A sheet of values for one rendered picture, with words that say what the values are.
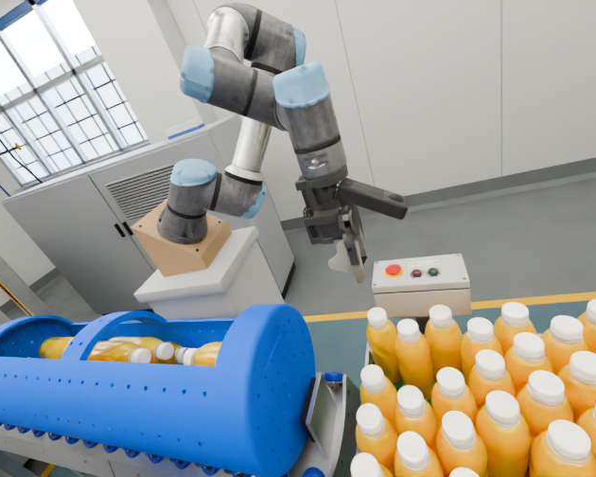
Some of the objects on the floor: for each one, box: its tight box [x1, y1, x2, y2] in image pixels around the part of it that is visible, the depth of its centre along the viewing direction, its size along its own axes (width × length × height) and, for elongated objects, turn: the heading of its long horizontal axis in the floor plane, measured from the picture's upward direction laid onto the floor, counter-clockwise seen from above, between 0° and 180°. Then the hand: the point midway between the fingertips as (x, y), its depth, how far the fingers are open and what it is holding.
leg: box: [0, 445, 39, 477], centre depth 164 cm, size 6×6×63 cm
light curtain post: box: [0, 237, 56, 316], centre depth 150 cm, size 6×6×170 cm
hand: (363, 267), depth 57 cm, fingers open, 5 cm apart
